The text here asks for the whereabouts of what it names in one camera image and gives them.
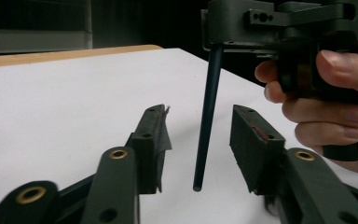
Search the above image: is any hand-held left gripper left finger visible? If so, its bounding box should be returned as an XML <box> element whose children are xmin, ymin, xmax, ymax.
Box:
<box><xmin>124</xmin><ymin>103</ymin><xmax>172</xmax><ymax>196</ymax></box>

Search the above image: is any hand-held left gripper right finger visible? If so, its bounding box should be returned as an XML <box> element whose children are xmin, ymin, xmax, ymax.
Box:
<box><xmin>228</xmin><ymin>104</ymin><xmax>287</xmax><ymax>197</ymax></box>

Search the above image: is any white board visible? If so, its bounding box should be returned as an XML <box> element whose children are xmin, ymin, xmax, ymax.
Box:
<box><xmin>0</xmin><ymin>47</ymin><xmax>358</xmax><ymax>224</ymax></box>

